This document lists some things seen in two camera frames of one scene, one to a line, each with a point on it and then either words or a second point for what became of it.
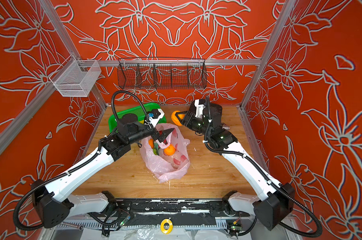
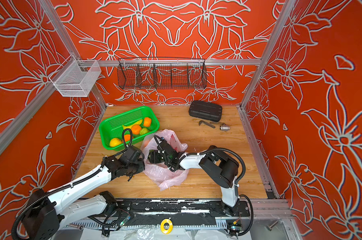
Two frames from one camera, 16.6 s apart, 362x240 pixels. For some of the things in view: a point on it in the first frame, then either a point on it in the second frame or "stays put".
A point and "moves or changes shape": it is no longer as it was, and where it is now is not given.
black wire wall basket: (161, 73) stays put
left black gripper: (162, 135) → (141, 160)
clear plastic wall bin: (76, 78) stays put
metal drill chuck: (226, 127) stays put
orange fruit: (174, 118) moves or changes shape
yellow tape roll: (170, 228) stays put
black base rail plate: (187, 208) stays put
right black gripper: (188, 115) → (152, 156)
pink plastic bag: (166, 160) moves or changes shape
